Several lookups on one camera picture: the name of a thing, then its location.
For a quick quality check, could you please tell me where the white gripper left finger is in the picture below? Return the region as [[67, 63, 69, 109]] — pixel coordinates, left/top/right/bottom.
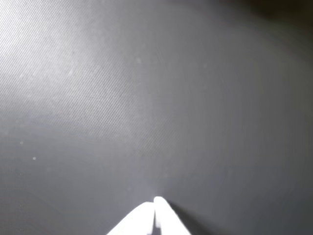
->
[[106, 201, 156, 235]]

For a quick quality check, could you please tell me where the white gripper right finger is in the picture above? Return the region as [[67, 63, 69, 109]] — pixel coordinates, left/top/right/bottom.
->
[[153, 196, 193, 235]]

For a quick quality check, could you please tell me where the dark grey table mat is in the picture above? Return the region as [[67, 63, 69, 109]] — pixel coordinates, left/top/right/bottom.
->
[[0, 0, 313, 235]]

